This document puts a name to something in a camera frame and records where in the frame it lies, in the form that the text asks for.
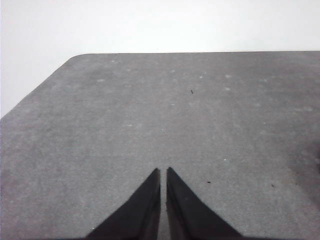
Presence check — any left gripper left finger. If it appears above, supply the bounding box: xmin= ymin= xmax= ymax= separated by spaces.
xmin=85 ymin=167 xmax=162 ymax=240

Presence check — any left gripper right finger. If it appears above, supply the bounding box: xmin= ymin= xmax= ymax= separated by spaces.
xmin=165 ymin=166 xmax=245 ymax=240

